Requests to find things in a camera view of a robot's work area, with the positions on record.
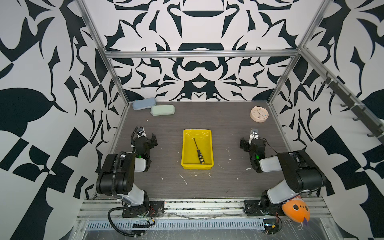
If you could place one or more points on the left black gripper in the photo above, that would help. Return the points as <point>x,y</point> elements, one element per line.
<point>151,142</point>

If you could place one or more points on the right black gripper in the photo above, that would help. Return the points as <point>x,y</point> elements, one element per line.
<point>246,143</point>

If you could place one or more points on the yellow plastic bin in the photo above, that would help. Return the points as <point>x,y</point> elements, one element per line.
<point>190,160</point>

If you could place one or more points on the black yellow screwdriver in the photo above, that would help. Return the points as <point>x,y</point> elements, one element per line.
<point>200,155</point>

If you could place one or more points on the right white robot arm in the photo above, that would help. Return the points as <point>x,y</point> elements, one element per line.
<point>301,175</point>

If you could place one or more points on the pink round clock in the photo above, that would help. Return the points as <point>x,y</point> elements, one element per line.
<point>259,114</point>

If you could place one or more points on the blue glasses case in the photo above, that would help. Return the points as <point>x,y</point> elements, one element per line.
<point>144,104</point>

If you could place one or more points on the green glasses case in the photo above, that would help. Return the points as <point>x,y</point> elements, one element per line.
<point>162,110</point>

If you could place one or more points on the orange fish plush toy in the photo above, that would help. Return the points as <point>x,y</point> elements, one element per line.
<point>297,210</point>

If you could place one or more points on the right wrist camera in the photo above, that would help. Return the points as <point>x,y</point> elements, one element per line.
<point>254,134</point>

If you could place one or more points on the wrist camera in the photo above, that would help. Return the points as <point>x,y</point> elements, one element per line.
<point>254,134</point>
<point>140,131</point>

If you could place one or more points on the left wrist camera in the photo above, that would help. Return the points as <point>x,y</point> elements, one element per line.
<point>140,131</point>

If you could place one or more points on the white slotted cable duct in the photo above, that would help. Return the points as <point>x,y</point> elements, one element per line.
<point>187,224</point>

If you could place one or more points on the black wall hook rack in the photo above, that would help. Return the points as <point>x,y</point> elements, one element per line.
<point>361,111</point>

